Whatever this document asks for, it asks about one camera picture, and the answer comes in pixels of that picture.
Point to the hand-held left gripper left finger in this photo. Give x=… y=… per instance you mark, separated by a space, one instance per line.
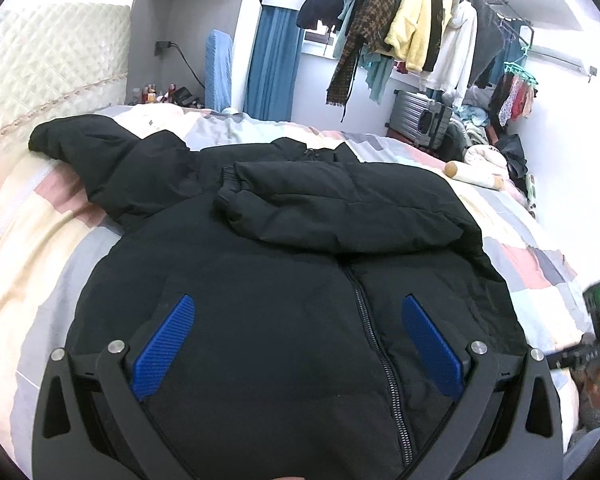
x=165 y=345

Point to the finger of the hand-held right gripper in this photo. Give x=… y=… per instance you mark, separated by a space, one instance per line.
x=567 y=355

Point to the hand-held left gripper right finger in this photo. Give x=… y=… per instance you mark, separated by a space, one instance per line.
x=430 y=345

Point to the black puffer jacket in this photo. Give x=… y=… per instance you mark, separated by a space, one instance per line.
x=280 y=260

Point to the pile of clothes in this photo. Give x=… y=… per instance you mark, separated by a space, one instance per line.
x=480 y=120

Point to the green white printed package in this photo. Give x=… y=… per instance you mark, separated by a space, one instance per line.
x=531 y=195

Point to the patchwork quilt bed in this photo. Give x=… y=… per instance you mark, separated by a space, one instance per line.
x=40 y=260

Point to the cream roll with wooden ends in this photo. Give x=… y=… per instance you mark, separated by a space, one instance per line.
x=472 y=174

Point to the silver suitcase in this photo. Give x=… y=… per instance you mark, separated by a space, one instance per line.
x=420 y=115

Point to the green clip hanger with socks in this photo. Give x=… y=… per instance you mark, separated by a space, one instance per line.
x=515 y=95

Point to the group of cosmetic bottles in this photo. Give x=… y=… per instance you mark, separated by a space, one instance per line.
x=152 y=94

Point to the white air conditioner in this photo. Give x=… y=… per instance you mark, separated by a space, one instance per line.
x=555 y=55

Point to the teal hanging garment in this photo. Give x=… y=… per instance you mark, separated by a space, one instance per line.
x=377 y=72

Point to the blue cloth-covered board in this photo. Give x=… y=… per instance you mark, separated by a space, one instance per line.
x=219 y=70

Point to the white hoodie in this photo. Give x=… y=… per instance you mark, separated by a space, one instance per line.
x=455 y=50

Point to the dark grey hanging coat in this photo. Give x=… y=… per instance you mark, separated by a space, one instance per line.
x=487 y=35

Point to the cream quilted headboard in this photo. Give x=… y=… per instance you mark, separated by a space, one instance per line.
x=55 y=60

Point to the blue curtain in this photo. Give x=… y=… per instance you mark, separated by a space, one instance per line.
x=275 y=60

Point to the yellow fleece jacket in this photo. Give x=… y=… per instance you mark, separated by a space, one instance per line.
x=415 y=20

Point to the grey wardrobe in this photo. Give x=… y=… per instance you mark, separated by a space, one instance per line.
x=145 y=10

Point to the black hanging jacket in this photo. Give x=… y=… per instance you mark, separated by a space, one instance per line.
x=320 y=5

